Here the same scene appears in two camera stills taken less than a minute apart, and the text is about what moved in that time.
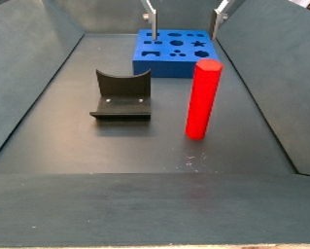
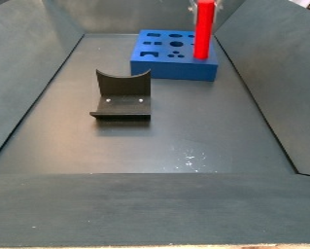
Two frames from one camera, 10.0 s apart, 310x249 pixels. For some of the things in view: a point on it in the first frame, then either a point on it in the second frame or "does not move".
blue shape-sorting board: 171,55 does not move
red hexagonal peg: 202,95 -> 205,12
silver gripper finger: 153,17 -> 193,7
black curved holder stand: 125,97 does not move
